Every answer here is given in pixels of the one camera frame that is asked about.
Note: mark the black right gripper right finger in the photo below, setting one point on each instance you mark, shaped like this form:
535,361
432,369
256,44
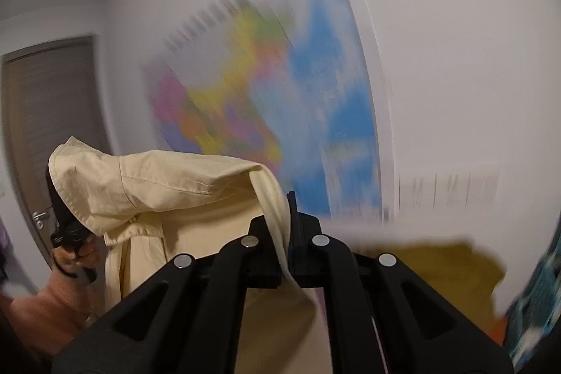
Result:
381,316

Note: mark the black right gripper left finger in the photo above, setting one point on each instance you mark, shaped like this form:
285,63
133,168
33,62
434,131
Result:
186,318

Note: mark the cream beige trench coat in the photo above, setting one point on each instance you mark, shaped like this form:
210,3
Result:
152,206

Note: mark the person's left hand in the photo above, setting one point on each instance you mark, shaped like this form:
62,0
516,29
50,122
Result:
68,261

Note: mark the olive mustard jacket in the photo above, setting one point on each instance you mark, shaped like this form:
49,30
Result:
464,275

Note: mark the brown wooden door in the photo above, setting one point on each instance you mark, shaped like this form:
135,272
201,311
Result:
49,93

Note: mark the white wall socket panel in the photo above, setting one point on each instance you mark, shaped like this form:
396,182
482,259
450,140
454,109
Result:
446,190

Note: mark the colourful wall map poster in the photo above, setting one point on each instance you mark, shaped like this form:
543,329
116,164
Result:
280,82

